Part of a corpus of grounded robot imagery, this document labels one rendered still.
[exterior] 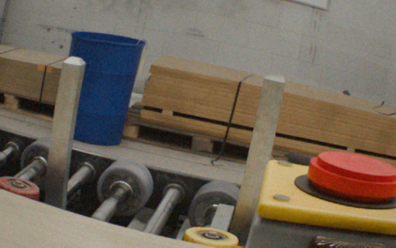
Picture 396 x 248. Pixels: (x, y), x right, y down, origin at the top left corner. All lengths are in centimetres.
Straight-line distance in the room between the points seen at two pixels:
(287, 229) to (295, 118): 594
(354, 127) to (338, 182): 595
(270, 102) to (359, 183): 110
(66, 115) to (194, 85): 479
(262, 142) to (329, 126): 484
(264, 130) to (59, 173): 34
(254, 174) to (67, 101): 32
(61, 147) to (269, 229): 118
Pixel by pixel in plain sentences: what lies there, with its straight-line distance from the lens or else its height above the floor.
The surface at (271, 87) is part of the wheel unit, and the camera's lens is 138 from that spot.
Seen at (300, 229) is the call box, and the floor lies 121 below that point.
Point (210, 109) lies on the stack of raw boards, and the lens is 622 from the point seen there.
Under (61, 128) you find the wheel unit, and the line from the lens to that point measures 144.
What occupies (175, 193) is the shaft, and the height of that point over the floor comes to 81.
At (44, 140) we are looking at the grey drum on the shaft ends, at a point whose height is 86.
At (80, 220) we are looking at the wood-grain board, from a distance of 127.
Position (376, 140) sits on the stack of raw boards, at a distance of 629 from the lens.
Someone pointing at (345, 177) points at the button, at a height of 123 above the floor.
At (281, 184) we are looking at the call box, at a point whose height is 122.
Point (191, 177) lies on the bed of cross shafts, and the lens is 196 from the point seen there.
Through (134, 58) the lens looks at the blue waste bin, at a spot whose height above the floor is 60.
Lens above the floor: 129
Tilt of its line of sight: 9 degrees down
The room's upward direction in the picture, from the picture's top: 11 degrees clockwise
